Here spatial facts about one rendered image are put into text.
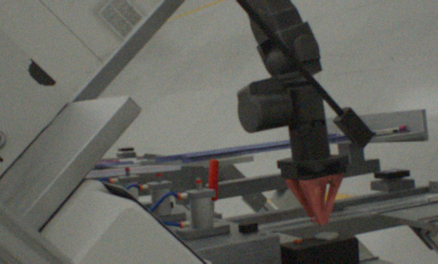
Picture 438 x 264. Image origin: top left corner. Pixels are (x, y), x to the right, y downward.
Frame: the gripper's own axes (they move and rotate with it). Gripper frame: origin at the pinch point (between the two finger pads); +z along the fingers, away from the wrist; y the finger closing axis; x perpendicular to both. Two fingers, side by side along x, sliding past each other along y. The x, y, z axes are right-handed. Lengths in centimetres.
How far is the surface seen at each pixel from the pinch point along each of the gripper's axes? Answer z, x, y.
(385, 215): 1.5, 9.9, 2.9
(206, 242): -7.3, -30.1, 25.6
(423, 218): 1.2, 10.9, 10.0
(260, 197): 11, 35, -80
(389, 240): 41, 96, -103
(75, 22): -118, 185, -747
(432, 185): 1.2, 29.0, -6.8
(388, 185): -0.4, 20.2, -7.9
